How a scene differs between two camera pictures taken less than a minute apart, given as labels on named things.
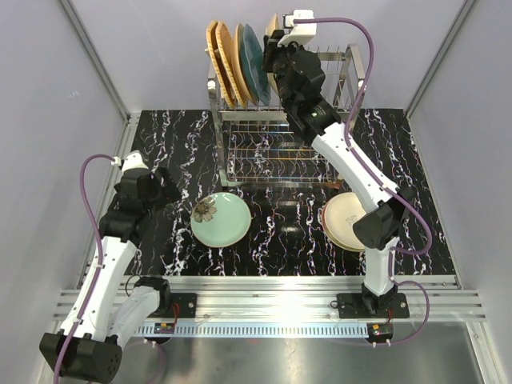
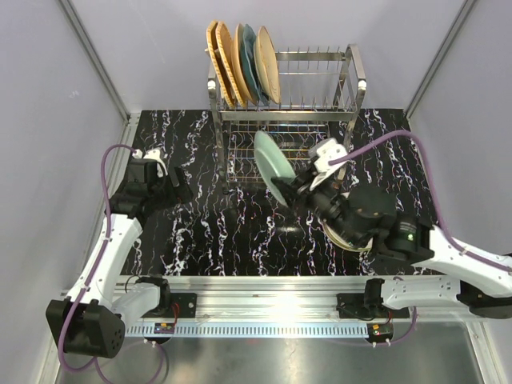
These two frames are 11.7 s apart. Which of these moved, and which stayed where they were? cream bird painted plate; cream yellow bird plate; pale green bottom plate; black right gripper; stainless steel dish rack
Moved: pale green bottom plate; black right gripper; cream yellow bird plate
Stayed: stainless steel dish rack; cream bird painted plate
